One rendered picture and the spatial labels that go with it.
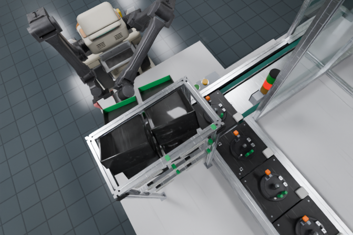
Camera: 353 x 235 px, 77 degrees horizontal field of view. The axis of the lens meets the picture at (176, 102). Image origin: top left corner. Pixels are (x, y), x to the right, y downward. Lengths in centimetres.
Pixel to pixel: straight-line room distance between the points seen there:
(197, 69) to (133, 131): 100
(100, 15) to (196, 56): 73
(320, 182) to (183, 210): 79
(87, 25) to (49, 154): 173
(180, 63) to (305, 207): 116
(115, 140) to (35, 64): 277
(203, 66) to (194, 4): 177
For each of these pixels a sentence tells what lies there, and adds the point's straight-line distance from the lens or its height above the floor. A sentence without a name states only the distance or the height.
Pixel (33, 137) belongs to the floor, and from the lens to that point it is 295.
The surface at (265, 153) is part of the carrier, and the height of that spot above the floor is 99.
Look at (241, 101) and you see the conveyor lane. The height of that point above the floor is 92.
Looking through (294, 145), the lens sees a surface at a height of 86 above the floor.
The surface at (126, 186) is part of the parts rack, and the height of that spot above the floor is 166.
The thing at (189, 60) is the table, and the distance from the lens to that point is 168.
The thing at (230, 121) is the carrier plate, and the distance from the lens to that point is 136.
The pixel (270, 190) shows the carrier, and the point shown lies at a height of 99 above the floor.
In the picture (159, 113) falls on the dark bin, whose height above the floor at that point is 157.
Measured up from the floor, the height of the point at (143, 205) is 86.
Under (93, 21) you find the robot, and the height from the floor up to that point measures 135.
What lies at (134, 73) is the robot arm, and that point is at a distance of 107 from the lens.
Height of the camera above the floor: 225
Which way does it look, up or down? 66 degrees down
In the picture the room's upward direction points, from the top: 13 degrees counter-clockwise
